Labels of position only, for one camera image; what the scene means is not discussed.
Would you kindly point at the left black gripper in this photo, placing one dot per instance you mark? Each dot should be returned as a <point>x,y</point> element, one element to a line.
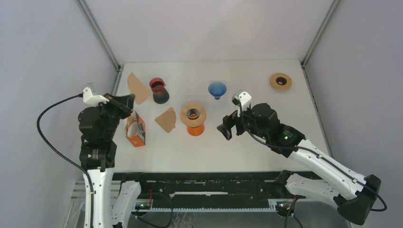
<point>126,102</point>

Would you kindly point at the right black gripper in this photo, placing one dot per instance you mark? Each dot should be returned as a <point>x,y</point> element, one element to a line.
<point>229,122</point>

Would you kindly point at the brown paper coffee filter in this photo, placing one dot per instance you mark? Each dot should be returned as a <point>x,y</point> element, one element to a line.
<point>167,120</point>
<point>136,87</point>

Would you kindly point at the orange coffee filter box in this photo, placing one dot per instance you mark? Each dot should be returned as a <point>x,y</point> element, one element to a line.
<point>135,130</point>

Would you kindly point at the wooden dripper ring holder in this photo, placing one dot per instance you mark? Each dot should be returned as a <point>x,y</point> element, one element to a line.
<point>184,119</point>

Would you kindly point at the orange glass carafe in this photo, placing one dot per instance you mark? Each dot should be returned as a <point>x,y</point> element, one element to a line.
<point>196,127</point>

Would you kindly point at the clear glass dripper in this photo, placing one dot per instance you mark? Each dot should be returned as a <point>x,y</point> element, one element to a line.
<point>192,109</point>

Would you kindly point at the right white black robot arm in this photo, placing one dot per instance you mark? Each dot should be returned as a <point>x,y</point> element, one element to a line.
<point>350,193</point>

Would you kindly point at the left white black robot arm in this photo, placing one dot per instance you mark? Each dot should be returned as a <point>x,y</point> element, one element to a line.
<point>97,157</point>

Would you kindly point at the blue glass dripper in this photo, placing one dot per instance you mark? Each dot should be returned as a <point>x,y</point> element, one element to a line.
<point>217,89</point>

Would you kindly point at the red black carafe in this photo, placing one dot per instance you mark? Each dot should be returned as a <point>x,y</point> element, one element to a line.
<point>160,94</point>

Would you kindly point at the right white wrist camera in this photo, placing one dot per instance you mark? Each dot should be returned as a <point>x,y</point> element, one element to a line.
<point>242,100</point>

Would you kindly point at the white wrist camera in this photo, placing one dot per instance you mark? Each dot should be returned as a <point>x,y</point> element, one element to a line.
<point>91,98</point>
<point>242,100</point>

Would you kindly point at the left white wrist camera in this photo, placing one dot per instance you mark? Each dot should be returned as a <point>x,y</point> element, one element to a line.
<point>91,98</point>

